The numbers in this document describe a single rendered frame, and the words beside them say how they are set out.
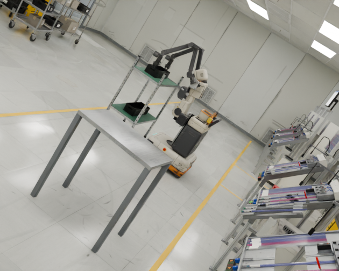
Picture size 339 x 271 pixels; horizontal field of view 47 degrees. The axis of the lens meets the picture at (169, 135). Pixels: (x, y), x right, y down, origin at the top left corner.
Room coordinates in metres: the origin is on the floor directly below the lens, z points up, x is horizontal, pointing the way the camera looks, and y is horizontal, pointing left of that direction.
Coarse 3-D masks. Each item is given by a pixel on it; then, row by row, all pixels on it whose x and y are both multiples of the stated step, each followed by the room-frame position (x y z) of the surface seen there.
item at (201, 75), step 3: (201, 69) 5.25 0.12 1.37; (204, 69) 5.30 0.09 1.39; (195, 72) 5.25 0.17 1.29; (198, 72) 5.24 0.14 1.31; (201, 72) 5.24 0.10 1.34; (204, 72) 5.24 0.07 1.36; (195, 75) 5.24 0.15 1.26; (198, 75) 5.24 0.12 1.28; (201, 75) 5.24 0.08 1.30; (204, 75) 5.23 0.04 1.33; (207, 75) 5.39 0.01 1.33; (195, 78) 5.24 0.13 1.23; (198, 78) 5.23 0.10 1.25; (201, 78) 5.23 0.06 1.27; (204, 78) 5.23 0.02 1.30; (207, 78) 5.36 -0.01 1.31
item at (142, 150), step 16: (80, 112) 2.72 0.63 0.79; (96, 112) 2.90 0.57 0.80; (96, 128) 2.67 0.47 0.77; (112, 128) 2.80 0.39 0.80; (128, 128) 3.02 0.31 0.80; (64, 144) 2.72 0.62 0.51; (128, 144) 2.68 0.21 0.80; (144, 144) 2.90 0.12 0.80; (80, 160) 3.11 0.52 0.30; (144, 160) 2.58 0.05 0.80; (160, 160) 2.78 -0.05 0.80; (144, 176) 2.54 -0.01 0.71; (160, 176) 2.94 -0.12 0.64; (32, 192) 2.72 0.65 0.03; (128, 192) 2.55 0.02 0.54; (112, 224) 2.54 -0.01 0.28; (128, 224) 2.94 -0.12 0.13
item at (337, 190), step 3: (333, 180) 3.75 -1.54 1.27; (336, 180) 3.73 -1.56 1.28; (330, 183) 3.64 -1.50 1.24; (333, 183) 3.62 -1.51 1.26; (336, 183) 3.61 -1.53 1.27; (330, 186) 3.58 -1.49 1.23; (333, 186) 3.52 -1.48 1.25; (336, 186) 3.50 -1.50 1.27; (333, 189) 3.40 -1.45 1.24; (336, 189) 3.39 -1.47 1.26; (336, 192) 3.30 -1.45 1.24; (336, 195) 3.30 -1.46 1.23; (336, 198) 3.30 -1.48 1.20
